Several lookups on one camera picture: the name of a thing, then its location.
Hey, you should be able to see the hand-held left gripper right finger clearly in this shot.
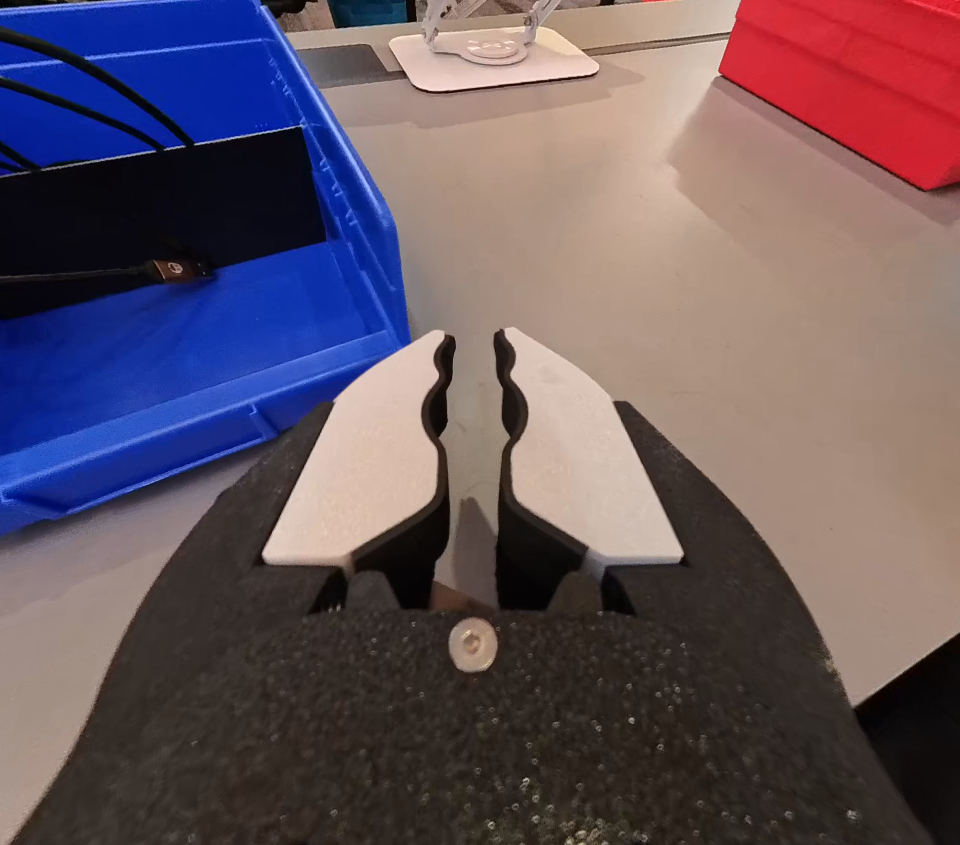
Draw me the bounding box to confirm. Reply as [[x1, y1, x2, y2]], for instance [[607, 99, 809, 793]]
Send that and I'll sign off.
[[493, 326, 686, 585]]

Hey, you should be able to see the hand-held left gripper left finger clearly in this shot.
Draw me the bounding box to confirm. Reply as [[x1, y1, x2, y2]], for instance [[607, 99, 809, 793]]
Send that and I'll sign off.
[[261, 329, 459, 570]]

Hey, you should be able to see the blue plastic bin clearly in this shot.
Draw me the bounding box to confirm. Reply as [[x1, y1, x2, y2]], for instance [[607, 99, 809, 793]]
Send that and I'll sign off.
[[0, 0, 412, 535]]

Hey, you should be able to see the red plastic bin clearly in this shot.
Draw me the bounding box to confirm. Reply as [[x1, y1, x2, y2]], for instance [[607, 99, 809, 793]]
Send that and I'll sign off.
[[718, 0, 960, 192]]

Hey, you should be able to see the grey desk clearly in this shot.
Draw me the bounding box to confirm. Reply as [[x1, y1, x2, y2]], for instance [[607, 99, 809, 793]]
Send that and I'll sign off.
[[0, 0, 960, 711]]

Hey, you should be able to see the black bin divider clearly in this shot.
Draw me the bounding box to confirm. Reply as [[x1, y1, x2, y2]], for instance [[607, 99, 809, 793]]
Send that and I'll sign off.
[[0, 125, 329, 321]]

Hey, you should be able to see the white tablet stand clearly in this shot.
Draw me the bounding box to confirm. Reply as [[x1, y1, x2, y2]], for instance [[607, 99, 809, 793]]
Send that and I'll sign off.
[[388, 0, 601, 95]]

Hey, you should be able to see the grey desk cable cover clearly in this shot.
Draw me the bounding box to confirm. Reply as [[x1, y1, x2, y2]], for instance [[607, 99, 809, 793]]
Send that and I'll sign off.
[[296, 42, 399, 89]]

